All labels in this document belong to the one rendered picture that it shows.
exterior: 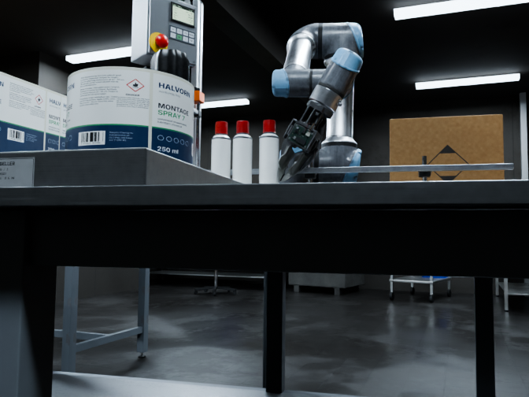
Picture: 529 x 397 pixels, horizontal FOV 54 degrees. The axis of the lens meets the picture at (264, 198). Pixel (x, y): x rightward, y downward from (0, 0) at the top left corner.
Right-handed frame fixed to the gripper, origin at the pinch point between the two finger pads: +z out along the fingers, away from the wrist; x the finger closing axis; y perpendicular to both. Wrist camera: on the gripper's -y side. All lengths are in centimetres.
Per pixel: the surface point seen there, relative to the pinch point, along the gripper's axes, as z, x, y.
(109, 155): 8, 0, 78
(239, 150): -0.3, -12.9, 3.0
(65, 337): 128, -85, -110
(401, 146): -24.0, 20.9, -19.3
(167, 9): -25, -55, -3
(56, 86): 39, -379, -380
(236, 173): 5.2, -10.6, 2.9
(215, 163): 5.7, -17.0, 3.1
